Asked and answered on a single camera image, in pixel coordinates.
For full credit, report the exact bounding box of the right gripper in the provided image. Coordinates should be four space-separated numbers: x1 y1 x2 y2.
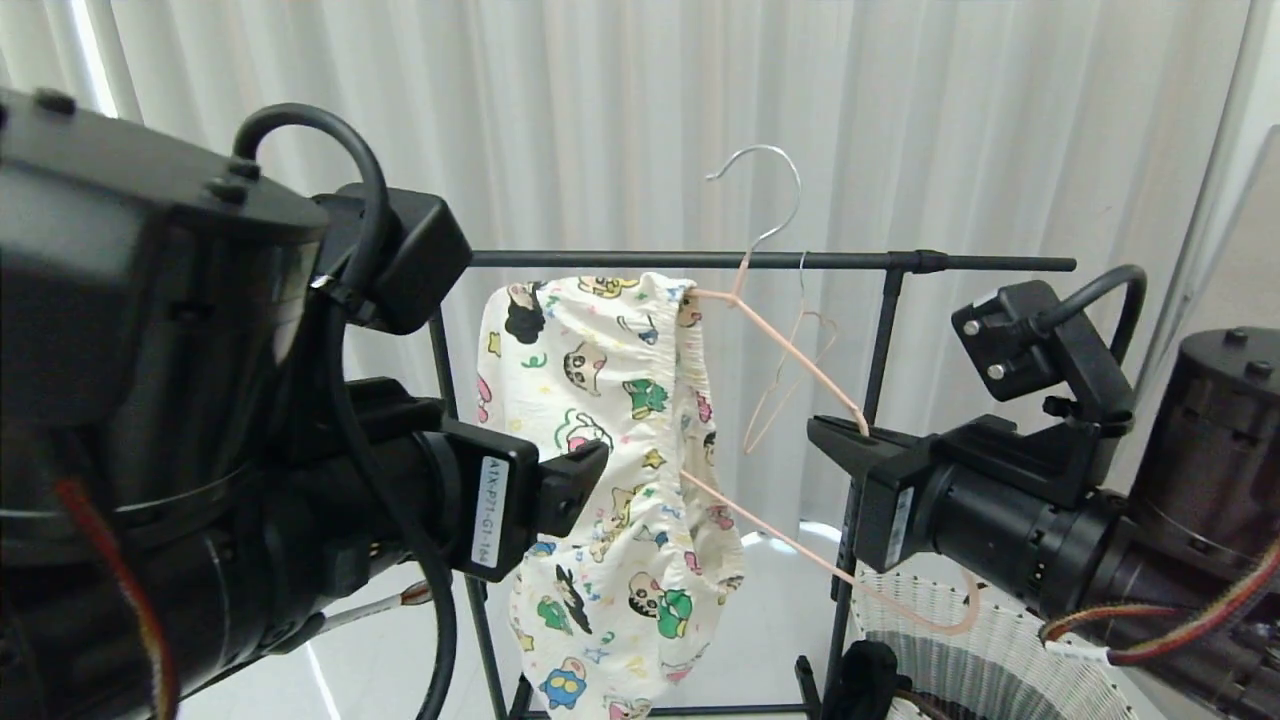
807 414 1280 716

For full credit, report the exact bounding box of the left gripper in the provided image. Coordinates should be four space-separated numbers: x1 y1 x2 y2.
0 400 610 720

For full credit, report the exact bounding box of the cream printed garment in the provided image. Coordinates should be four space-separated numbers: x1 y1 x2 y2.
475 272 746 720

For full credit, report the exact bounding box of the pink clothes hanger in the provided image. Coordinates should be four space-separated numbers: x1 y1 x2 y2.
743 252 841 456
680 145 983 637

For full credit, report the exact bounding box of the black clothes rack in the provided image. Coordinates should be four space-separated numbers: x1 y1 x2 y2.
430 248 1079 720

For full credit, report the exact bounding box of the white laundry basket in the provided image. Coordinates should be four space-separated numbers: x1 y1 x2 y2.
848 570 1141 720

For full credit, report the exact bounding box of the black garment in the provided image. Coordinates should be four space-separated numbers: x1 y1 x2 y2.
822 640 901 720

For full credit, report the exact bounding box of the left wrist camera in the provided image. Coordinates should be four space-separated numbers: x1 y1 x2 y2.
310 183 473 336

